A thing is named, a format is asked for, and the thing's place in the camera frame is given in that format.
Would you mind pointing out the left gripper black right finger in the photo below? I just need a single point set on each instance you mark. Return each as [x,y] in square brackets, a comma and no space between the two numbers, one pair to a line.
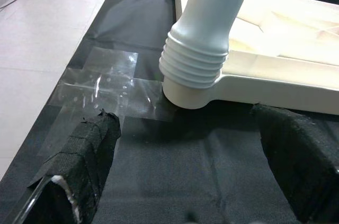
[304,160]

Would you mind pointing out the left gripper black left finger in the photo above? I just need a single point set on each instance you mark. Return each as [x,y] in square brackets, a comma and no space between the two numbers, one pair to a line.
[79,160]

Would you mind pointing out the white plastic children table top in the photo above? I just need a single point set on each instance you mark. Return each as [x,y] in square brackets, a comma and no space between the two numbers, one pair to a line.
[278,75]

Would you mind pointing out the clear tape patch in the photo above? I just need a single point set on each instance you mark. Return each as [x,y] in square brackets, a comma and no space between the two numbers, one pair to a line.
[111,81]

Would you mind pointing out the white plastic table leg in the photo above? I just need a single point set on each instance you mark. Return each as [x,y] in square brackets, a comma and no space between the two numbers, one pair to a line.
[209,22]

